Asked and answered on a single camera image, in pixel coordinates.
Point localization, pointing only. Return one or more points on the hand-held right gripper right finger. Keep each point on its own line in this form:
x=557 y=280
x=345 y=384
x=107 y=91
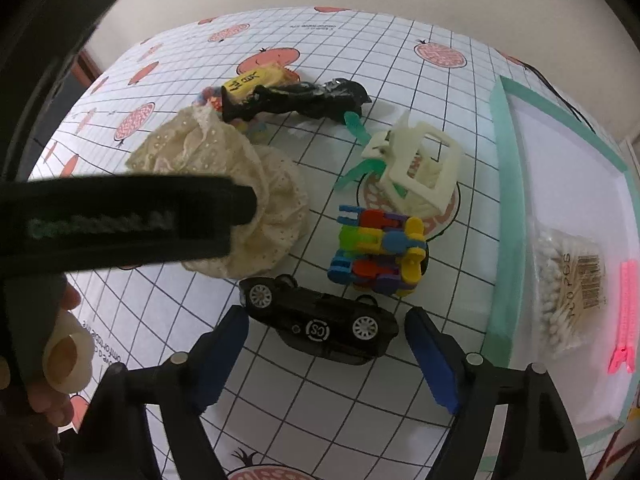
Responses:
x=432 y=360

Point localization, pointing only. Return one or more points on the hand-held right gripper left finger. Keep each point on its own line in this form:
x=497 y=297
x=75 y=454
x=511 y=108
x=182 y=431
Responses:
x=220 y=360

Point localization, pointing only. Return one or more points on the black toy car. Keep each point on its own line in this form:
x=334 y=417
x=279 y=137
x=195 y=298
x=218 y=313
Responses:
x=320 y=320

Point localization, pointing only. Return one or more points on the colourful block toy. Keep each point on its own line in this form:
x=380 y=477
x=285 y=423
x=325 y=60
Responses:
x=375 y=250

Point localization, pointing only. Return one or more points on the tan plush toy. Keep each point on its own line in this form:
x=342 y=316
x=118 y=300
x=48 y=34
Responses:
x=270 y=175

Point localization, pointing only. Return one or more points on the small pastel toy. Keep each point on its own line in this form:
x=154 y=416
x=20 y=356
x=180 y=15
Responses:
x=252 y=128

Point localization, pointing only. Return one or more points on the cream hair claw clip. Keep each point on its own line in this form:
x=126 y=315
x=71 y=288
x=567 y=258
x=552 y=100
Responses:
x=440 y=160

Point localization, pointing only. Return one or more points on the green plastic clip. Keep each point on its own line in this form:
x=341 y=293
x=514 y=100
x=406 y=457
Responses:
x=357 y=172

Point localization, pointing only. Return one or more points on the black action figure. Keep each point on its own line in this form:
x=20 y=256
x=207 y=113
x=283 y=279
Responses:
x=310 y=100

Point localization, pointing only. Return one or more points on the white tray with teal rim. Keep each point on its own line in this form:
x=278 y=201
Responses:
x=565 y=170

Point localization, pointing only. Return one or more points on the person's left hand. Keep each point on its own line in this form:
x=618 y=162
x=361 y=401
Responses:
x=50 y=402

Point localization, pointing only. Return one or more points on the bag of cotton swabs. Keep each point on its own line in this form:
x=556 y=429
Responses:
x=560 y=285

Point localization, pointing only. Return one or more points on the yellow snack packet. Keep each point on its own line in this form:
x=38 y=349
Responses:
x=250 y=82

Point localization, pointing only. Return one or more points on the grid printed tablecloth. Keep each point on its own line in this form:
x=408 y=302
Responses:
x=400 y=85

